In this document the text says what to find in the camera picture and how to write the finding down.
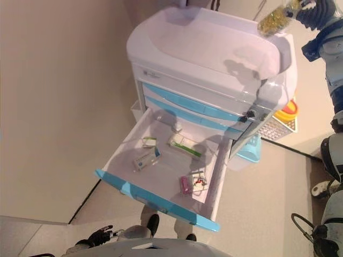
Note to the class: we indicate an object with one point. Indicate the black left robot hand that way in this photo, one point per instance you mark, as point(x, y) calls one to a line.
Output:
point(97, 237)

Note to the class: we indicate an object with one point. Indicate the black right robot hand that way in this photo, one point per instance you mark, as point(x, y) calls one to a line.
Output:
point(319, 13)

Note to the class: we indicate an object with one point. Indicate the yellow medicine bottle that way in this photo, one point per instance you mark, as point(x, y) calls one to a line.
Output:
point(276, 18)

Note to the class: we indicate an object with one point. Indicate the blue-fronted cart drawer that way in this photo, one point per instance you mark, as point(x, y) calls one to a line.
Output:
point(193, 111)
point(150, 195)
point(187, 100)

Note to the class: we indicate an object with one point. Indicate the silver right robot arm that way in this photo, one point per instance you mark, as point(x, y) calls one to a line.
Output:
point(333, 80)

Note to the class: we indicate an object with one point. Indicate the blue and white medicine box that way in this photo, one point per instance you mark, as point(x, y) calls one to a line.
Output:
point(146, 160)

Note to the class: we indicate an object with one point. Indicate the pink and white medicine box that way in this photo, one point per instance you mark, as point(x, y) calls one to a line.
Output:
point(186, 184)

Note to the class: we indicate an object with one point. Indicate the silver left robot leg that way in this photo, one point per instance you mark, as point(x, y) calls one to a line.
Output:
point(142, 231)

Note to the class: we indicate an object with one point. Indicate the grey robot torso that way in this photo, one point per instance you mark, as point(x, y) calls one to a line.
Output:
point(174, 249)

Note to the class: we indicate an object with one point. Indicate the yellow sharps container red lid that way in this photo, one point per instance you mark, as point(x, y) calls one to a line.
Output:
point(289, 109)

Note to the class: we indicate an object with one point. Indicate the small green and white box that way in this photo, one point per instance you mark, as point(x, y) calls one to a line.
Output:
point(149, 142)

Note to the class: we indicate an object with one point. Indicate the white medical cart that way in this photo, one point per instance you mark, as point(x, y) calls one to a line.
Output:
point(201, 48)

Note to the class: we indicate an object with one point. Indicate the white perforated side basket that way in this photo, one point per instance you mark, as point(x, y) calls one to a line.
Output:
point(278, 129)

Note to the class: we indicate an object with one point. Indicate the black cart keys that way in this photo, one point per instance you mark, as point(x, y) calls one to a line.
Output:
point(246, 116)

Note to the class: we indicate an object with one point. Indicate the long green and white box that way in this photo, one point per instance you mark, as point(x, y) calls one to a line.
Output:
point(185, 146)

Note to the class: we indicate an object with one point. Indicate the white bed caster wheel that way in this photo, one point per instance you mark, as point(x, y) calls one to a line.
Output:
point(320, 188)

